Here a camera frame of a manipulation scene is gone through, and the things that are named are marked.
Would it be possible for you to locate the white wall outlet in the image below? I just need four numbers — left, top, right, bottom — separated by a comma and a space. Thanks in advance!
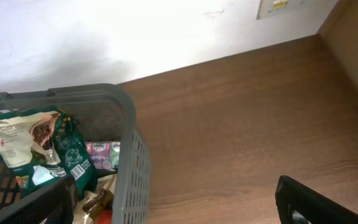
257, 0, 308, 20

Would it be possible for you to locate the green coffee bean bag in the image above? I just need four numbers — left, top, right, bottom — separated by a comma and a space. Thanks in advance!
0, 106, 98, 199

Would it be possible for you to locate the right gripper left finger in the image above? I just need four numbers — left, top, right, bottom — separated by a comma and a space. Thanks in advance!
0, 175, 78, 224

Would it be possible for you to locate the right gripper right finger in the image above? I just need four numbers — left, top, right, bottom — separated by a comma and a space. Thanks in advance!
275, 175, 358, 224

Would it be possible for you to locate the orange spaghetti packet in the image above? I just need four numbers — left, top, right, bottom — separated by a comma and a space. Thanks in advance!
94, 210, 112, 224

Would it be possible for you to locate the brown clear snack bag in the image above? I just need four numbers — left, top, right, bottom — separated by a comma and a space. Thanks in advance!
72, 174, 117, 224

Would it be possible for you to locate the grey plastic basket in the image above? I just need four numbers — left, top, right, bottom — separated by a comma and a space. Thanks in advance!
0, 84, 150, 223

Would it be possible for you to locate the Kleenex tissue multipack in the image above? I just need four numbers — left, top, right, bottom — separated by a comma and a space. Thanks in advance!
86, 141, 121, 171

